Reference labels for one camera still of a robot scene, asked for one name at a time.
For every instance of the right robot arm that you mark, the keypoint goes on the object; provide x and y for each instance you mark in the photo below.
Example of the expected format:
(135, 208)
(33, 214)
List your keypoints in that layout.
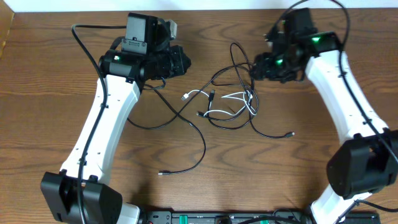
(366, 161)

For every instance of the brown cardboard panel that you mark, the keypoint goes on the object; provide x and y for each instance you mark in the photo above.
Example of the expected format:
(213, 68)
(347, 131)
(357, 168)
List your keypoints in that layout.
(7, 16)

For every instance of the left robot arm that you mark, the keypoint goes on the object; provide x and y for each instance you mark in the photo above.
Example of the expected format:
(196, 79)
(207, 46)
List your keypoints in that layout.
(80, 191)

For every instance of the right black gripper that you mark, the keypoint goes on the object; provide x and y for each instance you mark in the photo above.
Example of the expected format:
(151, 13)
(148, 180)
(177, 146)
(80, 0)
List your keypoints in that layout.
(263, 69)

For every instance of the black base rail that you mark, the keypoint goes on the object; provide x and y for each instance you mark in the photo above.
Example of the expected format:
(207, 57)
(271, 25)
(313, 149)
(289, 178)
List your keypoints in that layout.
(280, 216)

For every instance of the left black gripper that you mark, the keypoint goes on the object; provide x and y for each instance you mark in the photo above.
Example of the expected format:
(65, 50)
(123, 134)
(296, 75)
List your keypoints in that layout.
(182, 61)

